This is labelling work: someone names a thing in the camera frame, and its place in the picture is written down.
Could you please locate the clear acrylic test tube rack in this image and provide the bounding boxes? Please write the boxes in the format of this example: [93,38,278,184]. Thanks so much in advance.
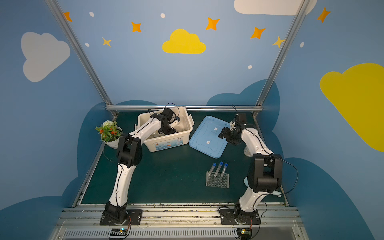
[206,172,230,189]

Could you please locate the potted plant white pot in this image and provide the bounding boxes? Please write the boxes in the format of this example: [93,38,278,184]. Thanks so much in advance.
[95,121,123,150]

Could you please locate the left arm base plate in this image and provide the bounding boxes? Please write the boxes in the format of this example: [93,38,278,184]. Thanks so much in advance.
[100,210,143,226]

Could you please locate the white plastic storage bin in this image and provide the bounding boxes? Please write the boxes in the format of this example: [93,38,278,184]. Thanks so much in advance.
[144,106,194,152]

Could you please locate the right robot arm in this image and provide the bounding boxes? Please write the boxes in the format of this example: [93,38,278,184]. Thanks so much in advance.
[219,113,283,214]

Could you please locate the light blue brush white handle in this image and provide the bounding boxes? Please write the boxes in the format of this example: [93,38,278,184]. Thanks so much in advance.
[244,177,249,187]

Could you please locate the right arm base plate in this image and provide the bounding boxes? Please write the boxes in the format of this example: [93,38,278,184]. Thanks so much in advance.
[218,207,261,225]

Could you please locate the light blue plastic lid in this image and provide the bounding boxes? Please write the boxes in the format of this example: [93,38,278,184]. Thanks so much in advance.
[189,116,230,159]

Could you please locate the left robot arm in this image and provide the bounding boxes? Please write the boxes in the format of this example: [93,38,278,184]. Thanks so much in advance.
[105,108,180,212]

